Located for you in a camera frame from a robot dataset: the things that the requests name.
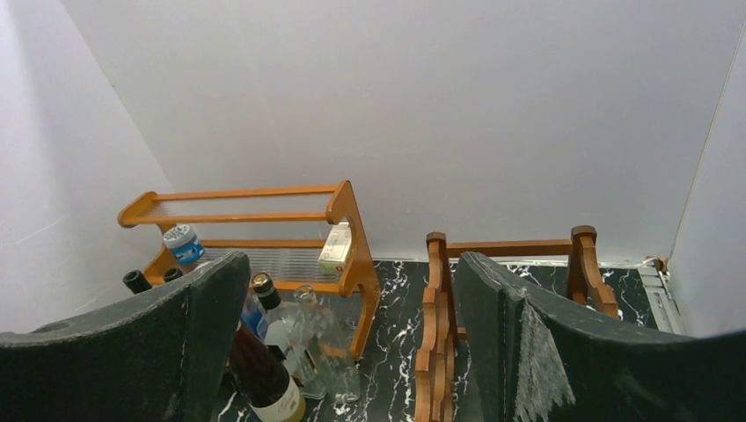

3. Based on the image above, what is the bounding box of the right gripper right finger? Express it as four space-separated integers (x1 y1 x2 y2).
453 252 745 421

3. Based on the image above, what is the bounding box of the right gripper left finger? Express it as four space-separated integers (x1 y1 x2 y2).
1 251 251 421

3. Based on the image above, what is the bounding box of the green wine bottle black neck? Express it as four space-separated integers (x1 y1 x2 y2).
122 270 152 295

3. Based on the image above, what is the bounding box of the green wine bottle silver cap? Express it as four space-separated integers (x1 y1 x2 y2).
163 267 184 283

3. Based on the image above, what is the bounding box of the blue clear glass bottle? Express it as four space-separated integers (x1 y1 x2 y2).
240 290 268 341

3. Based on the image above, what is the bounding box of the gold foil wine bottle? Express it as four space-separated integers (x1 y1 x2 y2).
229 323 306 422

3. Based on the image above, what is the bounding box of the clear square liquor bottle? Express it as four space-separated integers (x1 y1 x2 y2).
252 273 326 400

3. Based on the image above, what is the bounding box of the brown wooden wine rack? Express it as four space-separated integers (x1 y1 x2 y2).
414 225 619 421

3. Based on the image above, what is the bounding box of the orange wooden shelf rack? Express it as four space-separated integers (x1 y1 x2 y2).
118 180 381 360

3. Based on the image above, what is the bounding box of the blue lidded jar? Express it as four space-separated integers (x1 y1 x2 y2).
162 224 204 266

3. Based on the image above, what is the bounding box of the small white box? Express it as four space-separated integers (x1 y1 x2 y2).
318 222 352 274

